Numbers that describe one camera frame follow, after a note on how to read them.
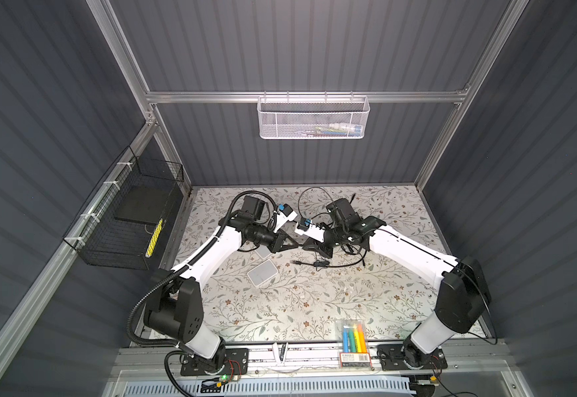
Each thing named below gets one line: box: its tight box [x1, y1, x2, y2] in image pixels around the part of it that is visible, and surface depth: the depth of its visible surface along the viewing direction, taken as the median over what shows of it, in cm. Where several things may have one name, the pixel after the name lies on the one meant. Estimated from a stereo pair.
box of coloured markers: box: [337, 319, 372, 369], surface depth 78 cm
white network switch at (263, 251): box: [254, 243, 272, 260], surface depth 75 cm
